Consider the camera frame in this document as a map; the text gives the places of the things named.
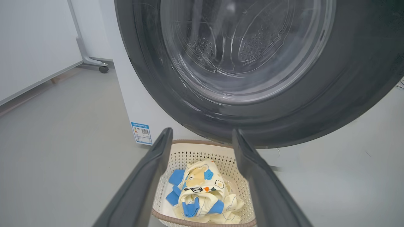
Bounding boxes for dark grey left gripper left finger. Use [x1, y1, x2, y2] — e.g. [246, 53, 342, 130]
[93, 128, 173, 227]

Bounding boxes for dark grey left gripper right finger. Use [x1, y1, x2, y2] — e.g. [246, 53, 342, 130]
[232, 129, 313, 227]

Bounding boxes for pale yellow printed pants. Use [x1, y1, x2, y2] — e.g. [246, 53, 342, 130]
[218, 186, 245, 225]

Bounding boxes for yellow bear print top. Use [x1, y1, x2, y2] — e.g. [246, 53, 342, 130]
[166, 159, 231, 225]

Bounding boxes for dark grey round washer door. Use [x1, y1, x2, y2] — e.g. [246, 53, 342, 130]
[114, 0, 404, 148]

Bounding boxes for cream perforated laundry basket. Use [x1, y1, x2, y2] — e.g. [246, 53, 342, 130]
[151, 140, 258, 227]

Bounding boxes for white front-load washing machine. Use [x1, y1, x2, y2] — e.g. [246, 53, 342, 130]
[109, 0, 404, 150]

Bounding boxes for blue white energy label sticker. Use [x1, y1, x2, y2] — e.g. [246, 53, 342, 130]
[131, 122, 153, 145]

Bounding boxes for grey partition stand with caster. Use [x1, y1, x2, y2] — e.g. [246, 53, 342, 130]
[66, 0, 109, 73]

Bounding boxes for white partition panel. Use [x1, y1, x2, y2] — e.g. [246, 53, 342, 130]
[0, 0, 83, 106]

